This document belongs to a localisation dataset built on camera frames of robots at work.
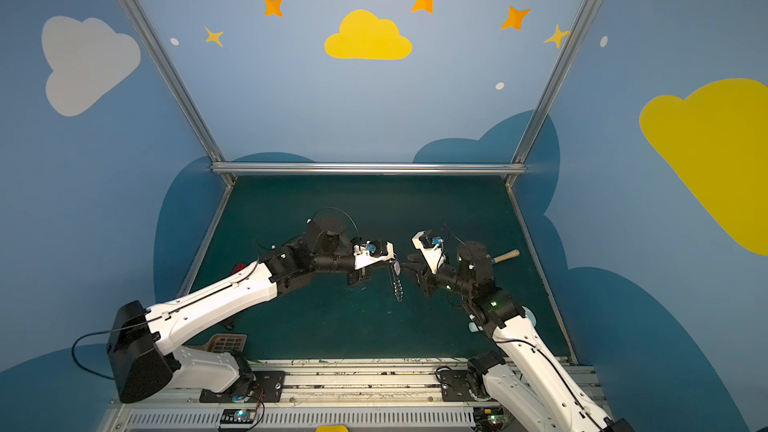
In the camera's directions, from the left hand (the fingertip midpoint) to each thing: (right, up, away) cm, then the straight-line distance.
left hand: (390, 258), depth 70 cm
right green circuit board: (+24, -39, +1) cm, 46 cm away
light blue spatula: (+23, -21, +12) cm, 34 cm away
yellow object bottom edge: (-14, -40, -1) cm, 42 cm away
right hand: (+5, 0, +3) cm, 6 cm away
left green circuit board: (-37, -38, 0) cm, 53 cm away
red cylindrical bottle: (-48, -7, +23) cm, 54 cm away
